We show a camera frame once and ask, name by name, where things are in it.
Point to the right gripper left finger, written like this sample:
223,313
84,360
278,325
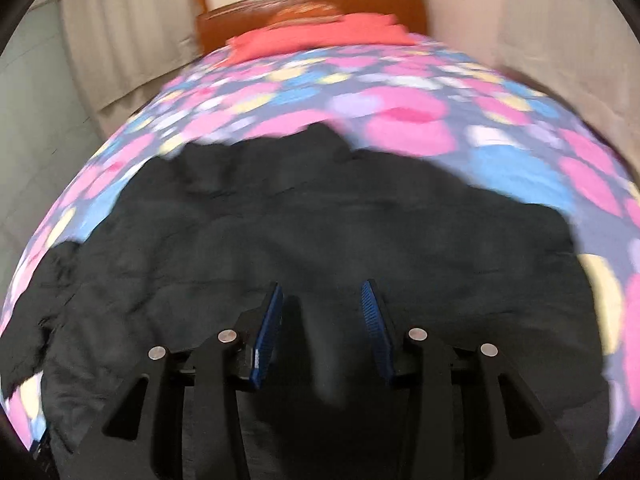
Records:
176,415

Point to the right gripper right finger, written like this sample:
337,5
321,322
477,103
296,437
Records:
469,413

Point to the black puffer jacket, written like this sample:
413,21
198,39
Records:
194,241

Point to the frosted glass wardrobe doors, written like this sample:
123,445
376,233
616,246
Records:
46,132

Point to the wooden headboard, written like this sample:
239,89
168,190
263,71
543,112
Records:
217,26

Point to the beige side curtain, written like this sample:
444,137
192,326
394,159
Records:
585,52

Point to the red blanket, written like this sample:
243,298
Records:
348,30

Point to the orange embroidered pillow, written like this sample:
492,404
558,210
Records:
306,13

